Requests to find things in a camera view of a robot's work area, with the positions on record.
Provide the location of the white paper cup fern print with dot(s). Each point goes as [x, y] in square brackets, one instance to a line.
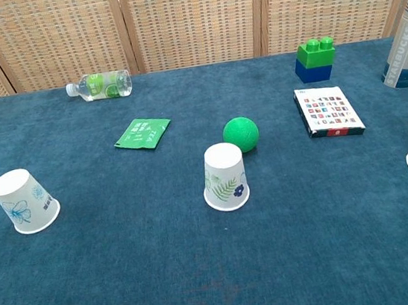
[224, 172]

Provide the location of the green foam ball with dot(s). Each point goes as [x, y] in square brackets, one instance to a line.
[241, 132]

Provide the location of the green foil sachet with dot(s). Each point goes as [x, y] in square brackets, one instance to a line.
[142, 133]

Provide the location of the blue velvet tablecloth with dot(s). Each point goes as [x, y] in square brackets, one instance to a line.
[166, 263]

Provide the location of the clear bottle green label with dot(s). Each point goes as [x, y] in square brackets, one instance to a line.
[105, 85]

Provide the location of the card box with coloured pictures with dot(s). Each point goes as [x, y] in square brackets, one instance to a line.
[328, 110]

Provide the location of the woven wooden folding screen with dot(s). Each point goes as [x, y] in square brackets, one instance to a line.
[193, 14]

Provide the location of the green toy building brick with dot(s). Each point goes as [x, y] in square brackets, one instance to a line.
[317, 55]

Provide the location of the white blue Starbucks tumbler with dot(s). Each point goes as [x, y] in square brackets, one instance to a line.
[404, 47]

